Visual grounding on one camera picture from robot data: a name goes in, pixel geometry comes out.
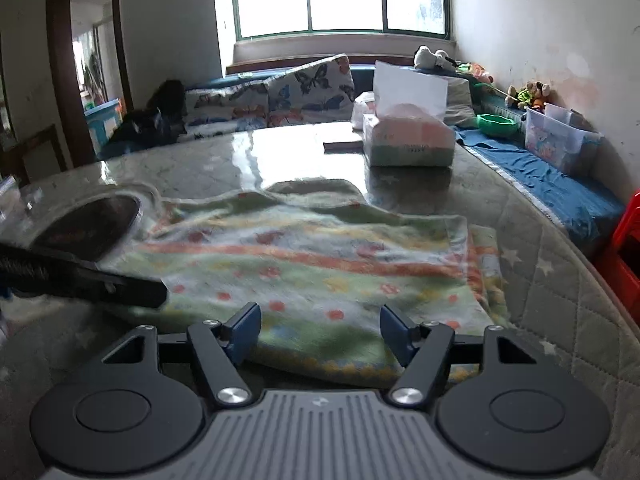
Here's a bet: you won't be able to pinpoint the brown green plush toys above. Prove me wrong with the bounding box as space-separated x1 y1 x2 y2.
505 80 554 111

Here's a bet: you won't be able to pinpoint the blue bench sheet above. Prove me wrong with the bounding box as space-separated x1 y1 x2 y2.
455 127 627 257

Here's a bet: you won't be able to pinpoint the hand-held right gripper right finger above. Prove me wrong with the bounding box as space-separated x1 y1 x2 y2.
380 304 543 408

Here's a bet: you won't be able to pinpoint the grey cushion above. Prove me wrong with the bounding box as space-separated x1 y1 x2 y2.
444 77 482 129

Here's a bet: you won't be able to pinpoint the blue plastic crate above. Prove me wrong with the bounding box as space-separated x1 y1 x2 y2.
85 99 124 155

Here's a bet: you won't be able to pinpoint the pink green tissue pack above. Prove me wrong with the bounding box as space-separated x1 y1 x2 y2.
362 60 457 168

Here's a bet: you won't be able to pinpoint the clear plastic packaging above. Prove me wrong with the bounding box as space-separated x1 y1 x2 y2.
0 175 37 222

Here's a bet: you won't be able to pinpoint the brown door frame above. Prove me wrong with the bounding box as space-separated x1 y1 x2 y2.
46 0 134 162

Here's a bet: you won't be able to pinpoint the brown wooden furniture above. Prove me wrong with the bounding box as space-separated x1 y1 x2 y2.
0 124 69 187

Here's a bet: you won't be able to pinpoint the red plastic stool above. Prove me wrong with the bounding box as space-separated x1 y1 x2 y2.
595 190 640 322

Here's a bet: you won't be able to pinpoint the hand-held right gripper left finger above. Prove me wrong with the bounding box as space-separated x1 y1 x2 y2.
100 302 262 409

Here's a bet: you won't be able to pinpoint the white plush toy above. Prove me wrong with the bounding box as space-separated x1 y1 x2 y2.
414 45 457 72

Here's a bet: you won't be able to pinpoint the large butterfly print cushion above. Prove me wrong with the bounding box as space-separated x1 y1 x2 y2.
267 54 357 127

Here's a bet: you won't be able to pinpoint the dark round plate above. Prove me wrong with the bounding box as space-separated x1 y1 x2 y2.
30 195 144 263

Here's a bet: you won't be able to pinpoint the green plastic bowl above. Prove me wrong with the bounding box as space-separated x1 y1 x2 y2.
476 113 520 137

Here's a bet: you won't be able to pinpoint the black bag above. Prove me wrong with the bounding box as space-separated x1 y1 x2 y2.
107 79 187 150

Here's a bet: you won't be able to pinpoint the low butterfly print cushion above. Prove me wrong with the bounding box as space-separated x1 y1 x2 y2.
185 82 271 130

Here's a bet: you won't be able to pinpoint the clear plastic storage bin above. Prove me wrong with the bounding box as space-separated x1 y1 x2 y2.
524 102 604 177

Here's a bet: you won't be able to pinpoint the white plastic packet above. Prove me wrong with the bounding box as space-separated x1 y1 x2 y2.
351 91 376 131

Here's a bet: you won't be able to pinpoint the orange green toy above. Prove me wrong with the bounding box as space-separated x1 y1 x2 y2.
455 61 494 86

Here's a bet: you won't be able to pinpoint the green printed garment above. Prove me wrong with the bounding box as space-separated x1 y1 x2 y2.
102 178 511 386

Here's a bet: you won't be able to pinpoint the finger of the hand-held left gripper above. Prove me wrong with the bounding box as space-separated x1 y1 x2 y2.
67 256 169 309

